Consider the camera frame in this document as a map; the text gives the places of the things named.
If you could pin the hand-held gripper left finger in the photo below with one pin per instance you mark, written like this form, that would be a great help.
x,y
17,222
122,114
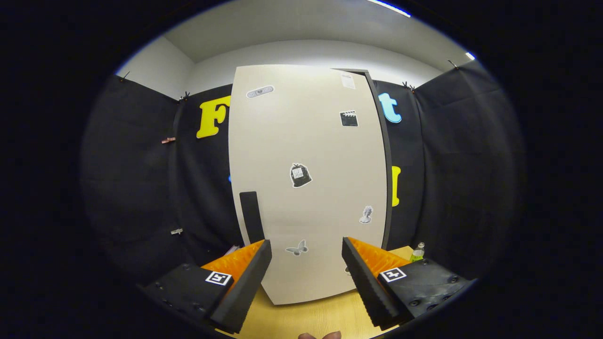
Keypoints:
x,y
245,285

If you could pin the pink clothespin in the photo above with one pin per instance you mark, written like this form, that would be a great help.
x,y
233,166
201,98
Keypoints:
x,y
168,140

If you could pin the ceiling light strip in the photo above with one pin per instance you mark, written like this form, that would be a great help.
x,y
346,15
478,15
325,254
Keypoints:
x,y
390,8

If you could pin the black backdrop cloth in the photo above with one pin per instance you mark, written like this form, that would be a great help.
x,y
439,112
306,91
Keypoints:
x,y
132,188

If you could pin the grey shoe cabinet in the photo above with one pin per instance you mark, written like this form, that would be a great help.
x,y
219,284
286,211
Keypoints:
x,y
387,165

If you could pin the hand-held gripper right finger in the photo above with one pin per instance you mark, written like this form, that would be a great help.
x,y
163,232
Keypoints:
x,y
367,282

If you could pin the clear bottle with green label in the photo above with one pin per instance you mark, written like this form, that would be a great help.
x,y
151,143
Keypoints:
x,y
417,254

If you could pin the beige shoe cabinet door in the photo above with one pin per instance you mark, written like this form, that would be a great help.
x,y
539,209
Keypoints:
x,y
320,150

